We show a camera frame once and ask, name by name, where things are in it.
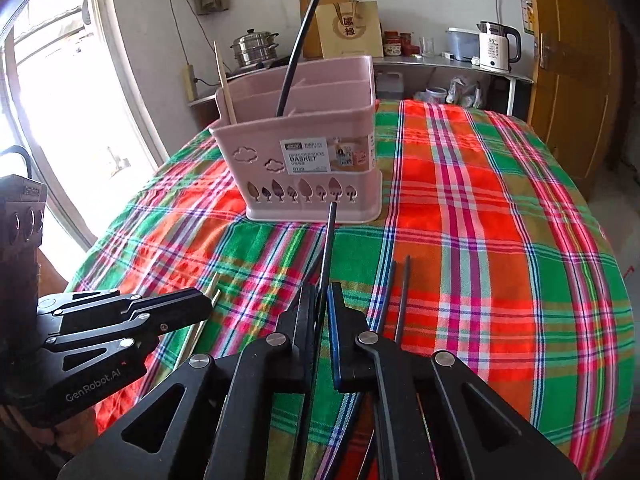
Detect clear plastic bags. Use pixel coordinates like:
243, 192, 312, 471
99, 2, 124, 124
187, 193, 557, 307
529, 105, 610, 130
447, 76, 484, 109

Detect metal shelf table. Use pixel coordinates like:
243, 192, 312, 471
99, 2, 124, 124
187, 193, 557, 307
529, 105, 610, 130
187, 52, 534, 117

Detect stainless steel steamer pot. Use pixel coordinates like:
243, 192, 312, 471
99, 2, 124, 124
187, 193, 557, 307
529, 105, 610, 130
230, 30, 280, 68

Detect power strip cord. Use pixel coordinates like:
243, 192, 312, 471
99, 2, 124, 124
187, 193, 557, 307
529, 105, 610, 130
164, 0, 195, 67

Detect tan paper bag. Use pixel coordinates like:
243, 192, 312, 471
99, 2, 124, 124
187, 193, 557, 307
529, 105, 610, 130
315, 0, 385, 60

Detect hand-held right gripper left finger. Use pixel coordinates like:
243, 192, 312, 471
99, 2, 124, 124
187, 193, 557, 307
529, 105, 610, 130
56, 282, 321, 480

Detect wooden cutting board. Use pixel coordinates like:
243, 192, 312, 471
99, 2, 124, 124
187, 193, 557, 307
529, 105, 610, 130
299, 0, 352, 59

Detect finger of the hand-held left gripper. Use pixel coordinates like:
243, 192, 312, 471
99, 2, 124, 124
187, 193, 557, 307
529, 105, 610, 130
37, 286, 214, 334
44, 322, 170, 374

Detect white window frame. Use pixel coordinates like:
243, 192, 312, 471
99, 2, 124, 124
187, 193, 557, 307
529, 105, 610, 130
0, 0, 172, 261

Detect plastic jug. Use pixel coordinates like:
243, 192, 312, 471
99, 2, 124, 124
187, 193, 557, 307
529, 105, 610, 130
375, 71, 405, 101

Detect plaid tablecloth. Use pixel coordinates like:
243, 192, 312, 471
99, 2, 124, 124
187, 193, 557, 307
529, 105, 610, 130
65, 97, 634, 480

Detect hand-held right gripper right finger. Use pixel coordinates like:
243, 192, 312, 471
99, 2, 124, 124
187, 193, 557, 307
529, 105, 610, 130
327, 281, 583, 480

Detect pink plastic utensil basket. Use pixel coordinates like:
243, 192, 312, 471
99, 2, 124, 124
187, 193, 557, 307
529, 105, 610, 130
209, 56, 384, 223

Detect wooden door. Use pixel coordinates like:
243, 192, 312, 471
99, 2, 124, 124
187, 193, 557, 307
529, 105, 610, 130
524, 0, 640, 187

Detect white electric kettle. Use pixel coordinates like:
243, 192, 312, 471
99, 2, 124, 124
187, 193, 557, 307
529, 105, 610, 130
475, 21, 522, 73

